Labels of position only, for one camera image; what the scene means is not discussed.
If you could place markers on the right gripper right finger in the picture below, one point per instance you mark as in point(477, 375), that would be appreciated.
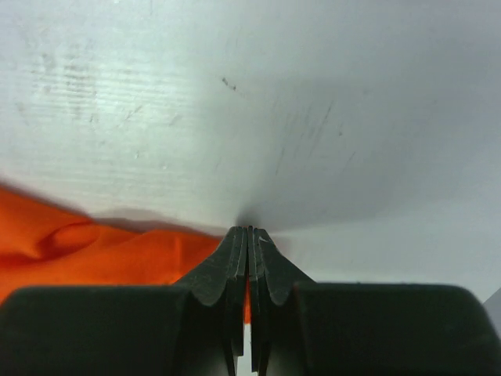
point(303, 327)

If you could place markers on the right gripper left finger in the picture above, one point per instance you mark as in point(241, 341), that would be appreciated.
point(192, 327)

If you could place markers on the orange t shirt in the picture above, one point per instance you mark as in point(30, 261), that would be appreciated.
point(45, 245)

